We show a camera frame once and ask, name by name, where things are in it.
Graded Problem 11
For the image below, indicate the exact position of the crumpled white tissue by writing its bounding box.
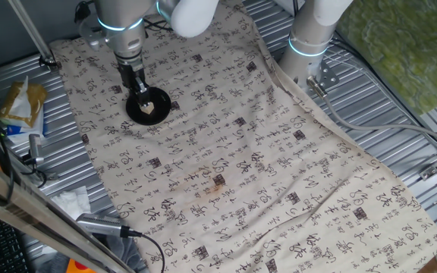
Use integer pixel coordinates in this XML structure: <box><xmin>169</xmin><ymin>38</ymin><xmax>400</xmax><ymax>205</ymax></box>
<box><xmin>50</xmin><ymin>185</ymin><xmax>93</xmax><ymax>221</ymax></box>

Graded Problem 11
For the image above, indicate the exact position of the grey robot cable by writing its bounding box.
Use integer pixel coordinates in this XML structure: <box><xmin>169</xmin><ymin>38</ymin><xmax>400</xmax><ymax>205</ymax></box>
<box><xmin>306</xmin><ymin>75</ymin><xmax>437</xmax><ymax>152</ymax></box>

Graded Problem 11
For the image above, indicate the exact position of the orange emergency stop box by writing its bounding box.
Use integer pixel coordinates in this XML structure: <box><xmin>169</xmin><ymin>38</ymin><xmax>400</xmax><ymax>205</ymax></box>
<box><xmin>65</xmin><ymin>259</ymin><xmax>98</xmax><ymax>273</ymax></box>

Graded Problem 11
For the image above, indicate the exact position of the aluminium frame beam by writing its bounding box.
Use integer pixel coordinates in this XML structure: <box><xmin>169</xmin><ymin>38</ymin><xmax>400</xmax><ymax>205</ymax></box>
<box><xmin>0</xmin><ymin>150</ymin><xmax>136</xmax><ymax>273</ymax></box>

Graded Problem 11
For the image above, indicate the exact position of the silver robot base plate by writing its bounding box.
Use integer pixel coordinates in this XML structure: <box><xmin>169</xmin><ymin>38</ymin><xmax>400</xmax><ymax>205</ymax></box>
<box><xmin>297</xmin><ymin>60</ymin><xmax>341</xmax><ymax>94</ymax></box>

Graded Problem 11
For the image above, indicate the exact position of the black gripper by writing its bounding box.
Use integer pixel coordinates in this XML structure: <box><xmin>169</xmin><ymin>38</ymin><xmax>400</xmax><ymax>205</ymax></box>
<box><xmin>116</xmin><ymin>60</ymin><xmax>153</xmax><ymax>111</ymax></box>

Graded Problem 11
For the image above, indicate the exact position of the silver camera on black mount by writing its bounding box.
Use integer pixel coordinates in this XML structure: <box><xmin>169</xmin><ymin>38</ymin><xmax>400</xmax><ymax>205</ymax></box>
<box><xmin>23</xmin><ymin>133</ymin><xmax>47</xmax><ymax>166</ymax></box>

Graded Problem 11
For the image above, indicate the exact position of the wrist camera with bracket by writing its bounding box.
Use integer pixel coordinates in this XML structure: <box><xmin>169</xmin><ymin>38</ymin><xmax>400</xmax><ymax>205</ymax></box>
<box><xmin>74</xmin><ymin>0</ymin><xmax>108</xmax><ymax>52</ymax></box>

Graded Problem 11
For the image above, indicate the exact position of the beige calligraphy print cloth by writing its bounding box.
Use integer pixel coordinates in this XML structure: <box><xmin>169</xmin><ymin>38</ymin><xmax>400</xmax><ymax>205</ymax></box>
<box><xmin>49</xmin><ymin>0</ymin><xmax>437</xmax><ymax>273</ymax></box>

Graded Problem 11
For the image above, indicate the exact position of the silver depth camera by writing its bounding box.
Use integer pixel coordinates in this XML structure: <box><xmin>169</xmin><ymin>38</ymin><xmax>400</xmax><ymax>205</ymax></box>
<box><xmin>76</xmin><ymin>213</ymin><xmax>124</xmax><ymax>238</ymax></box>

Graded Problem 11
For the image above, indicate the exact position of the yellow tissue pack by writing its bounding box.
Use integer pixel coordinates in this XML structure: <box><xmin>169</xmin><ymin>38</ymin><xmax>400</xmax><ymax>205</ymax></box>
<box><xmin>0</xmin><ymin>75</ymin><xmax>49</xmax><ymax>129</ymax></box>

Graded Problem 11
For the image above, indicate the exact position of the black camera cable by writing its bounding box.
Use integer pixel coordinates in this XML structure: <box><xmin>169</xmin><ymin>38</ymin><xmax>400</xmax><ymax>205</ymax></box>
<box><xmin>121</xmin><ymin>226</ymin><xmax>166</xmax><ymax>273</ymax></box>

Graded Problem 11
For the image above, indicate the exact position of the black round dish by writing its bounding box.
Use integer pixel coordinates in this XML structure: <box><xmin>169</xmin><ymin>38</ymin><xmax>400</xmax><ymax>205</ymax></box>
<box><xmin>125</xmin><ymin>86</ymin><xmax>172</xmax><ymax>127</ymax></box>

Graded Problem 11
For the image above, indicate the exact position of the aluminium pole with clamp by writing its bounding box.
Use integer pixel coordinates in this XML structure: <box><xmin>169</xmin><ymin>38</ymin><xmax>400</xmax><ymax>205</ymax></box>
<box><xmin>8</xmin><ymin>0</ymin><xmax>58</xmax><ymax>71</ymax></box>

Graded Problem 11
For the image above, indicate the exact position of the thick black gripper cable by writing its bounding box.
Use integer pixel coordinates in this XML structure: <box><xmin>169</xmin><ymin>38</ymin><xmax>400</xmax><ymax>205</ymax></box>
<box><xmin>142</xmin><ymin>18</ymin><xmax>174</xmax><ymax>33</ymax></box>

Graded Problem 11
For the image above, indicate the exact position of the black mount cable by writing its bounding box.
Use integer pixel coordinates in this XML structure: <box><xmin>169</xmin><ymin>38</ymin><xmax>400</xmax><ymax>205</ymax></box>
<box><xmin>23</xmin><ymin>157</ymin><xmax>49</xmax><ymax>190</ymax></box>

